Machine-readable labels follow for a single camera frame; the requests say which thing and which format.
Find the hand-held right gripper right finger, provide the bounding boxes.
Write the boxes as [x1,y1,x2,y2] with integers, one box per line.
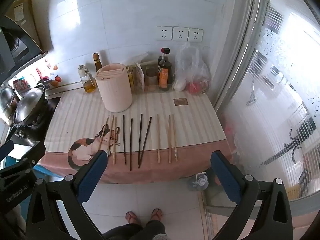
[210,151,293,240]

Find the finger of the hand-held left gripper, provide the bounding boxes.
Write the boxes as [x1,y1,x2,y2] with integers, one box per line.
[0,140,15,161]
[14,142,47,167]

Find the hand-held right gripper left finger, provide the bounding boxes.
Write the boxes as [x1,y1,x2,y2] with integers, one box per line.
[26,150,108,240]

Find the pale pink utensil holder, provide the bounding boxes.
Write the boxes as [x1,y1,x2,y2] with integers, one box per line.
[95,63,133,112]

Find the black gas stove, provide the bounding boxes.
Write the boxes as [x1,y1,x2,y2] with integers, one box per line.
[9,97,61,148]

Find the blue kitchen cabinet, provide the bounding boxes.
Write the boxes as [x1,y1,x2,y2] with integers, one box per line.
[35,166,61,178]

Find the clear plastic water jug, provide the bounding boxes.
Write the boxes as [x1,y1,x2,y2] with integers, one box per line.
[189,172,209,192]

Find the steel wok with lid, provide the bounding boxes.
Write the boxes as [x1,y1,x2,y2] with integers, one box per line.
[13,84,48,131]

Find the steel steamer pot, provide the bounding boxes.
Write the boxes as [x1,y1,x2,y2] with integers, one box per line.
[0,86,16,114]

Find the striped cat print tablecloth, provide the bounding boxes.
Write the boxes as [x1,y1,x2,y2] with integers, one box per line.
[44,90,232,184]

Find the person's left foot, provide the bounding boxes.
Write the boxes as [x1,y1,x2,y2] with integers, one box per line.
[125,211,141,225]

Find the person's foot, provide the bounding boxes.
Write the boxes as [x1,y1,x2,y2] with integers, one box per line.
[149,208,163,222]
[125,211,141,225]

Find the person's legs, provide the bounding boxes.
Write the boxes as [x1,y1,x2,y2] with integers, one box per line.
[102,219,167,240]

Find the person's right foot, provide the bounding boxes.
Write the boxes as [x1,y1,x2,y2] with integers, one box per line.
[149,208,163,222]

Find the glass sliding door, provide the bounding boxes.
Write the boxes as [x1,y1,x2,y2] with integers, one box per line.
[212,0,320,240]

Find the glass oil dispenser bottle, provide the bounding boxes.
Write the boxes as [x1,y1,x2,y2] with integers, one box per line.
[78,65,97,93]

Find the red tomato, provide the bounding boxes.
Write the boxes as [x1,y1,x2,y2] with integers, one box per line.
[187,82,203,94]

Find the white bundle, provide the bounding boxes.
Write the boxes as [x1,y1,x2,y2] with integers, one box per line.
[174,79,187,92]

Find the clear plastic organizer tray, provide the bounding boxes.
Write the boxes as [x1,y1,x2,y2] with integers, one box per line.
[129,79,175,95]

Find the yellow seasoning box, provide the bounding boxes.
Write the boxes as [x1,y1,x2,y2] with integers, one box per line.
[126,66,136,91]

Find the black range hood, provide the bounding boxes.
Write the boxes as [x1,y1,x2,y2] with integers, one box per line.
[0,17,48,85]

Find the white seasoning packet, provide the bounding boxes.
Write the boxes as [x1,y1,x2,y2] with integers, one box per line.
[134,62,146,93]

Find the dark bottle with gold cap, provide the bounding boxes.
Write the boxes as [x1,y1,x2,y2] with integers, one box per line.
[92,53,103,72]

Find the spice jar with brown lid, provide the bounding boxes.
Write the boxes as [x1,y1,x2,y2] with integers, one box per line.
[146,68,158,92]

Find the clear plastic bag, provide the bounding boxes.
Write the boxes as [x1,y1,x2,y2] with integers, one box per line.
[174,42,212,95]

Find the black cap soy sauce bottle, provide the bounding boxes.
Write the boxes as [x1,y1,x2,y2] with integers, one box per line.
[157,47,173,92]

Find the pink wall hook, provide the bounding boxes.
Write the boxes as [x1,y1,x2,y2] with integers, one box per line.
[36,67,50,81]

